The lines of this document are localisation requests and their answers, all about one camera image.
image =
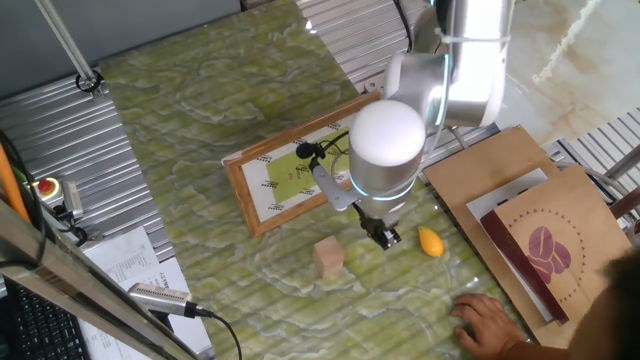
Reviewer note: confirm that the silver camera pole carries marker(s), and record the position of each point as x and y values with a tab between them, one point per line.
65	42

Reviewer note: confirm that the black silver camera stand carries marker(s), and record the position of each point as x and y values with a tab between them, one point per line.
162	320

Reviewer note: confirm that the green marble pattern mat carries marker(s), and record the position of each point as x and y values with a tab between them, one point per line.
210	100

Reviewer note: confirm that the silver metal bar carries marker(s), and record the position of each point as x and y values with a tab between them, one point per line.
625	161

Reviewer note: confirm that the white sheet with black marks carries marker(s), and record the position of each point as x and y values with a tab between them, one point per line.
495	200

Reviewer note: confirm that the brown cardboard sheet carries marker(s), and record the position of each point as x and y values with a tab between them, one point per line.
465	175

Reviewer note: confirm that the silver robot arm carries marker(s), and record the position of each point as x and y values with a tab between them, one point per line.
385	165

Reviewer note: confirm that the silver aluminium frame beam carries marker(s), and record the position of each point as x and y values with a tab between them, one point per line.
60	270

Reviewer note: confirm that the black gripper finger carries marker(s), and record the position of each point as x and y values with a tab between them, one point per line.
394	239
382	236

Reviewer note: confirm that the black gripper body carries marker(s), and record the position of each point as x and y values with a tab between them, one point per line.
369	220

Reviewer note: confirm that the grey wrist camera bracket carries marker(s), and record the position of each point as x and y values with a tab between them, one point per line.
332	190

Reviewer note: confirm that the brown wooden bar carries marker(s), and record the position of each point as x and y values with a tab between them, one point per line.
627	202

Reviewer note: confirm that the yellow toy mango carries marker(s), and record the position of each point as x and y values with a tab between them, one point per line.
431	242

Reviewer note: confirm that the wooden picture frame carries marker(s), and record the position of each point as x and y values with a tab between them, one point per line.
240	190

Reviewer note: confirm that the person right forearm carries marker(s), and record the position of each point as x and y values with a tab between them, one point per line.
540	350

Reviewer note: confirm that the black computer keyboard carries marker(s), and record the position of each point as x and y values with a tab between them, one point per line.
40	330

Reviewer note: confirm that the white marble board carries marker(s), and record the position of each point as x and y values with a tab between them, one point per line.
575	60

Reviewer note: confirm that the red emergency stop button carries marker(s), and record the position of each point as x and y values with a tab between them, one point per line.
46	186

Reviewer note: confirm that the light wooden cube block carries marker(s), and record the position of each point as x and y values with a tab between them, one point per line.
329	257

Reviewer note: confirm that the white paper with text list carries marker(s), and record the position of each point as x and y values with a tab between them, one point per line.
195	335

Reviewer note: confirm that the white paper with printed table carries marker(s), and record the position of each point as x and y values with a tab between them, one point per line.
120	255

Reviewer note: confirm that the small grey box device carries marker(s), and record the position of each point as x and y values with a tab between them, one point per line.
72	197

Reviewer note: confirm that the person right hand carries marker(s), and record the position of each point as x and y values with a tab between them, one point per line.
490	322

